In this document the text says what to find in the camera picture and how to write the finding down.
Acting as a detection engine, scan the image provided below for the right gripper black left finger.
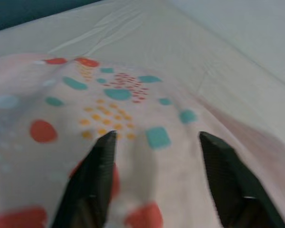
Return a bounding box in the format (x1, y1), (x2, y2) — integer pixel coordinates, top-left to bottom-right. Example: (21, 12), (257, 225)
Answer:
(48, 130), (118, 228)

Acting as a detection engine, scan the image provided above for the pink patterned pillow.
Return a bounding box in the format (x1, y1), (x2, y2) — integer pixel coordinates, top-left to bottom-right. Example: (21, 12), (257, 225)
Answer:
(0, 53), (285, 228)

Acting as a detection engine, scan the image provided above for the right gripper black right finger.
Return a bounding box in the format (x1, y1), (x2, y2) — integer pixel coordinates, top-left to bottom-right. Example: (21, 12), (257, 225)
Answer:
(199, 131), (285, 228)

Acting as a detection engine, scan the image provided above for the teal upholstered headboard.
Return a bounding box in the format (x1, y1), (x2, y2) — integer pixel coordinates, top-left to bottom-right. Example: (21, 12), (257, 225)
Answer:
(0, 0), (103, 34)

